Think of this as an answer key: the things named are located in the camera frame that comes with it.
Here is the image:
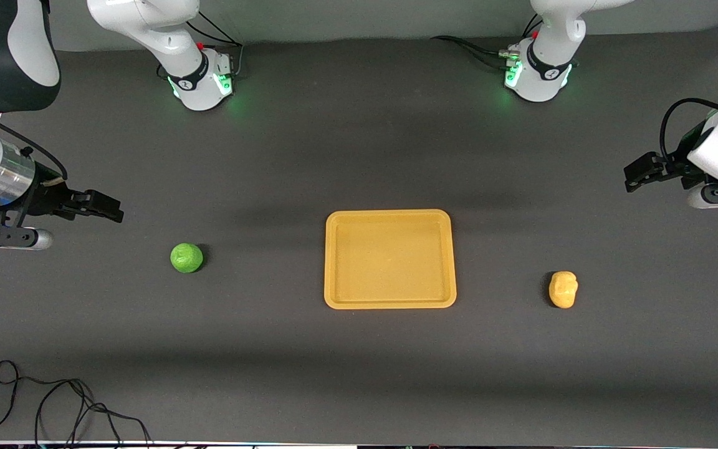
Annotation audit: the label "green apple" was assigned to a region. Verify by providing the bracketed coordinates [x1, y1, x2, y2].
[170, 243, 204, 274]

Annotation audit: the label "yellow potato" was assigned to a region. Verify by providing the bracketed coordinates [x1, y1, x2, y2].
[548, 271, 579, 309]

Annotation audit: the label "yellow plastic tray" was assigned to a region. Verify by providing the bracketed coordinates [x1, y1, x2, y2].
[324, 209, 458, 310]

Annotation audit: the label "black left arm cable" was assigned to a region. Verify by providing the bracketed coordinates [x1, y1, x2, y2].
[659, 97, 718, 164]

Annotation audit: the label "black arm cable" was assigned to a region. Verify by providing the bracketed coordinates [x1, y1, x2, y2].
[659, 97, 718, 164]
[0, 100, 69, 183]

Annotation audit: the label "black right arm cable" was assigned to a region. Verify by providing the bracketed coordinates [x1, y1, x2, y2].
[0, 100, 69, 183]

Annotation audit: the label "loose black cable on table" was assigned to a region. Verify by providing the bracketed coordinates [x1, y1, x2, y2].
[0, 360, 153, 446]

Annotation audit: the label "black right base cables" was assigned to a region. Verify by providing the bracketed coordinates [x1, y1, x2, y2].
[156, 11, 246, 80]

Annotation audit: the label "black left base cable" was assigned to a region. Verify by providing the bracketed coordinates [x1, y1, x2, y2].
[430, 14, 543, 70]

